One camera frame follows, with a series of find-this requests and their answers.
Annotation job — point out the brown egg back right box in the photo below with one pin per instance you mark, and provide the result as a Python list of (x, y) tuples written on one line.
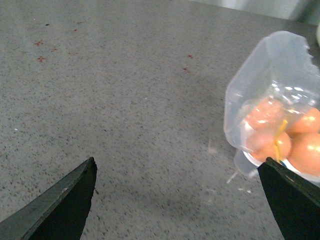
[(308, 123)]

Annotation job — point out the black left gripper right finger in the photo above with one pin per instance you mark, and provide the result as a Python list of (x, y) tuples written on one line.
[(293, 200)]

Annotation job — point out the clear plastic egg box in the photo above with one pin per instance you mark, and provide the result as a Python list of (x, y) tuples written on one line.
[(279, 67)]

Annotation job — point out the white soy milk maker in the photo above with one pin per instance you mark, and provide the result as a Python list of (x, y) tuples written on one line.
[(318, 34)]

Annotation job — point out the yellow blue rubber band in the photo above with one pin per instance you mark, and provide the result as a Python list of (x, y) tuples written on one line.
[(278, 155)]

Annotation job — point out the brown egg front left box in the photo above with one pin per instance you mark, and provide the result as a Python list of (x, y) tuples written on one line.
[(261, 144)]

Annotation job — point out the brown egg back left box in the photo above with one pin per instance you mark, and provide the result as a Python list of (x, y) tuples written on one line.
[(268, 113)]

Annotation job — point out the brown egg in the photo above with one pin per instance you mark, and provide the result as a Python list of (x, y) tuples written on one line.
[(305, 153)]

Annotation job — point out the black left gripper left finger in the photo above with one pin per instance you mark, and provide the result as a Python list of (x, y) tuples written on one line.
[(60, 213)]

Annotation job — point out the brown egg box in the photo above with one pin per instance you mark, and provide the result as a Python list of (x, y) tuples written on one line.
[(308, 123), (261, 144), (268, 113)]

